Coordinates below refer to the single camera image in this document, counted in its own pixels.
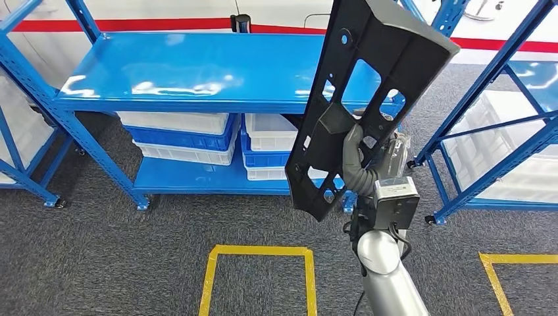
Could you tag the blue plastic crate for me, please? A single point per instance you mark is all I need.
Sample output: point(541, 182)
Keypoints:
point(183, 140)
point(266, 159)

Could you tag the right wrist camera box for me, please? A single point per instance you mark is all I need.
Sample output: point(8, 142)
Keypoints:
point(396, 205)

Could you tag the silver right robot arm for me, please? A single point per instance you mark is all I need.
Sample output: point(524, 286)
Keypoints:
point(383, 279)

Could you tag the black chrome stanchion post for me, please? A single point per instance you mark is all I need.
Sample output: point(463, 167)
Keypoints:
point(240, 24)

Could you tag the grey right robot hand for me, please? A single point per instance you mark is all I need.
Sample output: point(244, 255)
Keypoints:
point(353, 165)

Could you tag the blue metal shelf rack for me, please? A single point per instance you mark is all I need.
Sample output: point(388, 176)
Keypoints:
point(26, 183)
point(492, 174)
point(196, 65)

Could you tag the yellow tape floor square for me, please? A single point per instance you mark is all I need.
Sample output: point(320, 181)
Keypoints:
point(310, 283)
point(495, 283)

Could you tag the long black plastic part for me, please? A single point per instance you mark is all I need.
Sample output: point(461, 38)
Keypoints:
point(392, 43)

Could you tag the chrome stanchion base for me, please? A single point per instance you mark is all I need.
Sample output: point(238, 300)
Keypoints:
point(481, 11)

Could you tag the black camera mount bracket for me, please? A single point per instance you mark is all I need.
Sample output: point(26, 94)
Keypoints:
point(362, 218)

